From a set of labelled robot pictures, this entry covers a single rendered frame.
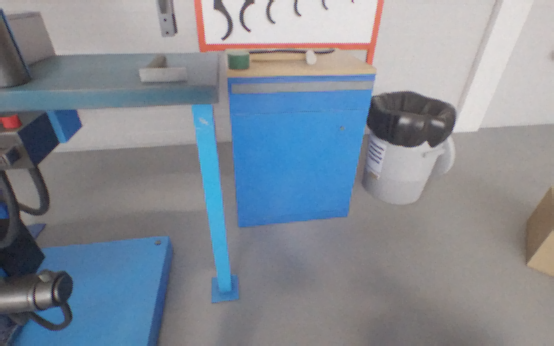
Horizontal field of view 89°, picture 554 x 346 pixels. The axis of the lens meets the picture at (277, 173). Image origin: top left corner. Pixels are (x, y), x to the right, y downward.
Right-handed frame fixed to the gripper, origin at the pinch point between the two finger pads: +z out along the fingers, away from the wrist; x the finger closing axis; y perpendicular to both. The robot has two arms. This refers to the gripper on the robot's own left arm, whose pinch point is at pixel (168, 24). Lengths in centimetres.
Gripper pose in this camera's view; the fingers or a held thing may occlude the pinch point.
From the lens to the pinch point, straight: 74.1
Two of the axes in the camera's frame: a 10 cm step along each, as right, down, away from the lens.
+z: -0.2, 8.4, 5.5
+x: 1.6, 5.4, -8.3
